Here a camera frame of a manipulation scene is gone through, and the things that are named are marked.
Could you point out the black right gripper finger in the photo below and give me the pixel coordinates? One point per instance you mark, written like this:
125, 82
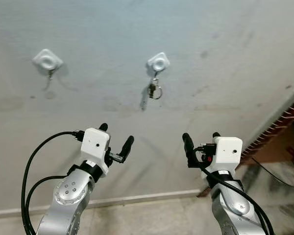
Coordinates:
188, 144
216, 134

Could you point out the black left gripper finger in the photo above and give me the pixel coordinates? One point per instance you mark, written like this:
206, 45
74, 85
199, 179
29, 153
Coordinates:
128, 145
103, 127

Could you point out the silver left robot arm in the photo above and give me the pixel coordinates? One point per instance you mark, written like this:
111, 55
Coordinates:
68, 196

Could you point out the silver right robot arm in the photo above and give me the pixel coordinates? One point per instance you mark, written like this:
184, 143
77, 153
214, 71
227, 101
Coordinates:
235, 210

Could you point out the hanging metal key bunch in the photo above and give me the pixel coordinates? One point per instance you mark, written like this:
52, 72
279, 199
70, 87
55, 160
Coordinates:
153, 89

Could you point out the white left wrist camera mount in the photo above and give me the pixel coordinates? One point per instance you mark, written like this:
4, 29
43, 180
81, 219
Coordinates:
95, 142

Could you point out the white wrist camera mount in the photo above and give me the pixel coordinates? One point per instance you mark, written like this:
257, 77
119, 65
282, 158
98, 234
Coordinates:
228, 149
95, 142

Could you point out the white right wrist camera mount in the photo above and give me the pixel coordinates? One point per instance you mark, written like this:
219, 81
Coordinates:
228, 149

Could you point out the pale wall baseboard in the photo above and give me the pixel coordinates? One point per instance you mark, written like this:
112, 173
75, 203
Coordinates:
112, 200

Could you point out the red brick door frame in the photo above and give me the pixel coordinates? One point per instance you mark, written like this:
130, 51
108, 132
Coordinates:
274, 125

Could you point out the white wall hook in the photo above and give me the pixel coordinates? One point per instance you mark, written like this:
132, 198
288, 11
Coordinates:
158, 62
47, 60

